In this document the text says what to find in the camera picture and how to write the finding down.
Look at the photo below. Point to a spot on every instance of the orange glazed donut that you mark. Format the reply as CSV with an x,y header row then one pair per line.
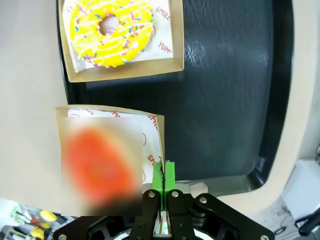
x,y
100,162

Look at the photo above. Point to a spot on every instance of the kraft paper box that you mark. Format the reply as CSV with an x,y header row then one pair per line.
x,y
125,75
161,130

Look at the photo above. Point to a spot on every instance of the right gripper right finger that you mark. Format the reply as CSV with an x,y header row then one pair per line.
x,y
170,177

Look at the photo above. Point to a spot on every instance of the white box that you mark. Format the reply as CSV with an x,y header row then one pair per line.
x,y
302,190

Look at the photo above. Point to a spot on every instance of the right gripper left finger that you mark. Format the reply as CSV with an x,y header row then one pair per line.
x,y
157,177

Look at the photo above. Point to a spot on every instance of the yellow donut with sprinkles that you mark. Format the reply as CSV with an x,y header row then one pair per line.
x,y
87,32

